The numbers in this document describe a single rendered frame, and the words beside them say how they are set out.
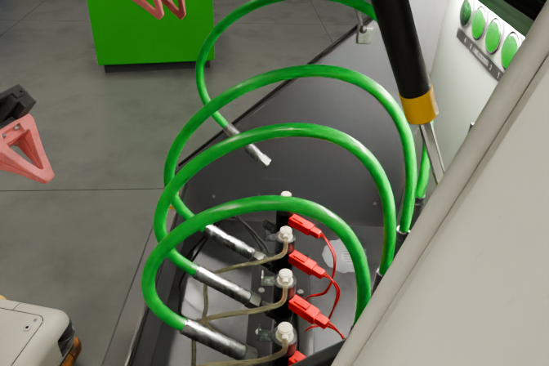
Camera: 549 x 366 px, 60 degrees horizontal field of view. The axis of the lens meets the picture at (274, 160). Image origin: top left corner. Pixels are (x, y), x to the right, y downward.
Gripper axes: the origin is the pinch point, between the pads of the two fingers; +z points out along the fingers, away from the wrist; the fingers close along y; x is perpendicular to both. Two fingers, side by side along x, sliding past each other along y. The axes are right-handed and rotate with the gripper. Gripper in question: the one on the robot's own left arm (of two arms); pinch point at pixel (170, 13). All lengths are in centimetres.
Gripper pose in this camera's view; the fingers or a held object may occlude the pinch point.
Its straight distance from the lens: 82.8
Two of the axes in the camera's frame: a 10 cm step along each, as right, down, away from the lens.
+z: 4.7, 8.8, -0.5
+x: -6.9, 4.1, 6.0
